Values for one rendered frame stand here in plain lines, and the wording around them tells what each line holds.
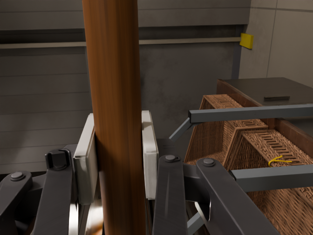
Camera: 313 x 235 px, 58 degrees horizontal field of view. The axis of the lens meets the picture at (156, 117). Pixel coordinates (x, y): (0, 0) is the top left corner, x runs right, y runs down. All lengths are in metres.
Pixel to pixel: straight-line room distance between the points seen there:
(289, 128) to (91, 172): 1.09
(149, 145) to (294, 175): 0.63
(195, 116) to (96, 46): 0.98
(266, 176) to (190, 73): 2.40
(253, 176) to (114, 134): 0.57
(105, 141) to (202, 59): 2.89
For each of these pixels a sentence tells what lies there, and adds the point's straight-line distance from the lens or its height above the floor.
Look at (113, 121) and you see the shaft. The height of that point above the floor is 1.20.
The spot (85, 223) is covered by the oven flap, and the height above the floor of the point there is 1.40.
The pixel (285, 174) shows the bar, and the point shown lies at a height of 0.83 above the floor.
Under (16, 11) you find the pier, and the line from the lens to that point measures 2.92.
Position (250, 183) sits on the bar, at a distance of 0.72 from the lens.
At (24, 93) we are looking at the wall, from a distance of 3.21.
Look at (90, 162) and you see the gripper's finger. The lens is 0.16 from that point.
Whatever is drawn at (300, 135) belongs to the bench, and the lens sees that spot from 1.15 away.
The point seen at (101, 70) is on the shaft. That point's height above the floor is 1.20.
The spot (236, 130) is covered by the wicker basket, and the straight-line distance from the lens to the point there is 1.29.
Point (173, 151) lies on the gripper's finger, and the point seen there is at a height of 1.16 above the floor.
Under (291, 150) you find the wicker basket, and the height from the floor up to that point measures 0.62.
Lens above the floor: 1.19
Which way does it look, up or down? 5 degrees down
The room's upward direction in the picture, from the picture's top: 93 degrees counter-clockwise
